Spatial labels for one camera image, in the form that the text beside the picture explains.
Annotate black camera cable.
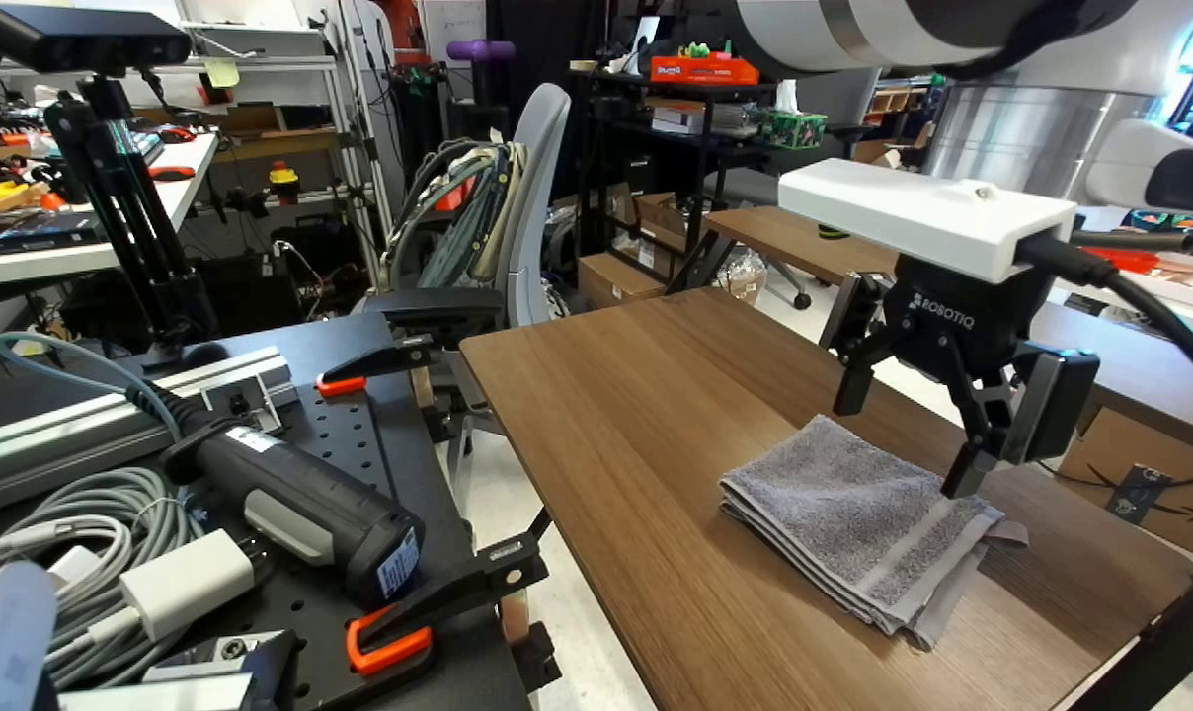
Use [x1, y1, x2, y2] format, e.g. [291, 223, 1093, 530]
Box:
[1011, 231, 1193, 405]

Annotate white workbench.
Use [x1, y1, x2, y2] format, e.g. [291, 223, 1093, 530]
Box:
[0, 122, 224, 298]

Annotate black camera tripod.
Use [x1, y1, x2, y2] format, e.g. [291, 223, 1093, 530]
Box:
[39, 66, 221, 352]

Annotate teal cable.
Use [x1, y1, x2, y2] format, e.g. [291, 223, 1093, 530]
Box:
[0, 330, 186, 446]

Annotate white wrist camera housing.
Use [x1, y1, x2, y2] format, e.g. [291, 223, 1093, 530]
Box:
[775, 155, 1084, 288]

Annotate black clamp with orange handle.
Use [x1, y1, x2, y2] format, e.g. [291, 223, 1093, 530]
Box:
[341, 506, 558, 683]

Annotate black clamp with orange tip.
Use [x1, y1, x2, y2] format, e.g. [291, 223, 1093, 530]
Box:
[313, 331, 449, 407]

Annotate stacked cardboard boxes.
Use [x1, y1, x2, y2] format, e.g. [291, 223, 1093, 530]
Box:
[571, 190, 707, 315]

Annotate orange tray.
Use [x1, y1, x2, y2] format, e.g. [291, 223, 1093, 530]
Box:
[644, 48, 765, 95]

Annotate grey towel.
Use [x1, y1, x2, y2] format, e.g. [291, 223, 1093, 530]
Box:
[715, 410, 1030, 654]

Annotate silver aluminium extrusion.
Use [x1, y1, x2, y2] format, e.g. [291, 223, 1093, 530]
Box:
[0, 343, 305, 522]

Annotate small wooden table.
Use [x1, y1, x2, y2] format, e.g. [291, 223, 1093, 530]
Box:
[702, 201, 898, 292]

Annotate grey office chair with armrest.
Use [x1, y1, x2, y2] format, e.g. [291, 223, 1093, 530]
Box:
[355, 80, 578, 444]

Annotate purple object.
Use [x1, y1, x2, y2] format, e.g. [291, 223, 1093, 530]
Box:
[441, 37, 521, 72]

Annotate cables draped on chair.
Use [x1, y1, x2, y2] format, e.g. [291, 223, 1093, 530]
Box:
[374, 134, 528, 298]

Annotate black metal shelf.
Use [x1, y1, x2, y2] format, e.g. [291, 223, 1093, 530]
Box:
[561, 60, 814, 298]

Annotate black perforated mounting board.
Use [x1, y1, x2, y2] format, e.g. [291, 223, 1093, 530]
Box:
[157, 307, 537, 711]

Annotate black metal bar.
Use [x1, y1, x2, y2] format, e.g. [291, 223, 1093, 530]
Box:
[1078, 548, 1193, 711]

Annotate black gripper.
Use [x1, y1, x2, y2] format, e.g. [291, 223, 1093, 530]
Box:
[820, 257, 1053, 504]

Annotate white tray with parts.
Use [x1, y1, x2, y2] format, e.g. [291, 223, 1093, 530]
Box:
[1078, 232, 1193, 336]

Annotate black stereo camera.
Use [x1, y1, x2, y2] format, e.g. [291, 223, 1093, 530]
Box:
[0, 0, 199, 80]

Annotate brown cardboard box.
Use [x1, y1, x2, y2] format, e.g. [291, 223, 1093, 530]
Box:
[1051, 405, 1193, 563]

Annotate dark wrist side block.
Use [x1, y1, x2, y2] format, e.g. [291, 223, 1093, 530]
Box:
[998, 340, 1105, 465]

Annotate grey cable bundle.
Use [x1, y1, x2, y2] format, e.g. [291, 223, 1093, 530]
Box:
[0, 463, 221, 692]

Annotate white power adapter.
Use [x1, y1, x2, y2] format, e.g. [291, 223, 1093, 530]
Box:
[116, 527, 262, 648]

